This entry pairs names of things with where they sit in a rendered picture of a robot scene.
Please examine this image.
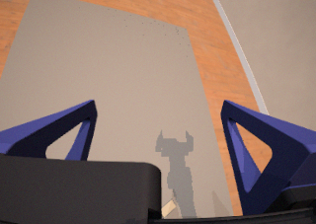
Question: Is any beige rectangular tile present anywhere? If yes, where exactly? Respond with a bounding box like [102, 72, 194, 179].
[162, 199, 176, 217]

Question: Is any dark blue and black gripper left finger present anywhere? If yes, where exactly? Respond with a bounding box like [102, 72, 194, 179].
[0, 100, 98, 160]

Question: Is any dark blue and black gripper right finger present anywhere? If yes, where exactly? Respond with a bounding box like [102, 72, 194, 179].
[220, 100, 316, 215]

